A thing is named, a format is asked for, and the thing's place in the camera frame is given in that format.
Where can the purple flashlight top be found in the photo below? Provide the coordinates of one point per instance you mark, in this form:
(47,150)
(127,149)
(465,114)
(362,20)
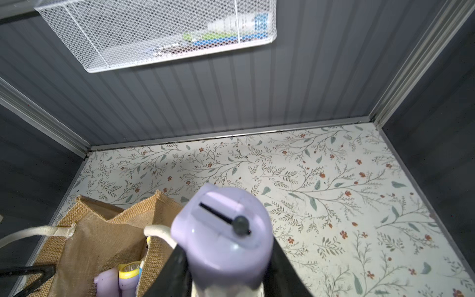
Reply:
(227,236)

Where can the brown jute tote bag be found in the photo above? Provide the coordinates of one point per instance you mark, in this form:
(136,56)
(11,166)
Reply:
(95,236)

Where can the purple flashlight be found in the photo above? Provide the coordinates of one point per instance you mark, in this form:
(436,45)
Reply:
(129,276)
(107,283)
(227,236)

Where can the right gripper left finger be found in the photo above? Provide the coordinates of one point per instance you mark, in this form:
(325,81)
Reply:
(175,279)

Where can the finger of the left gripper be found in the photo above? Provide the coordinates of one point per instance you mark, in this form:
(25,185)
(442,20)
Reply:
(45,270)
(35,285)

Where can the white wire wall basket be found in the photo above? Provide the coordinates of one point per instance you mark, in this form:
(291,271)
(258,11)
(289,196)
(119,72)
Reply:
(109,35)

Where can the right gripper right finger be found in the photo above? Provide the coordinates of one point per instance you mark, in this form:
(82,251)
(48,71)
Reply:
(281,279)

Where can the markers in wall basket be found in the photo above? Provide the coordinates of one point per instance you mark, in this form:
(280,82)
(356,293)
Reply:
(240,30)

